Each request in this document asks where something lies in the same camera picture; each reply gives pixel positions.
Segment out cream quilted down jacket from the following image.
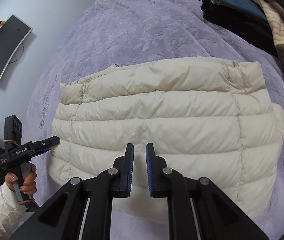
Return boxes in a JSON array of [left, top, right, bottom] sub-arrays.
[[49, 56, 284, 223]]

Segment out white jacket sleeve left forearm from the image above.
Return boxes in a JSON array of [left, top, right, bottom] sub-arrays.
[[0, 183, 26, 239]]

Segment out left hand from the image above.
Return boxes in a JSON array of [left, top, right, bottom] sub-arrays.
[[5, 164, 37, 195]]

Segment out folded dark blue jeans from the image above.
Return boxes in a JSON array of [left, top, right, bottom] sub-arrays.
[[198, 0, 277, 56]]

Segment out black television power cable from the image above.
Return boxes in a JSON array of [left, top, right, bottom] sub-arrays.
[[8, 42, 25, 65]]

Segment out wall mounted flat television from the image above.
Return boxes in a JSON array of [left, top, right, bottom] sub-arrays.
[[0, 14, 33, 80]]

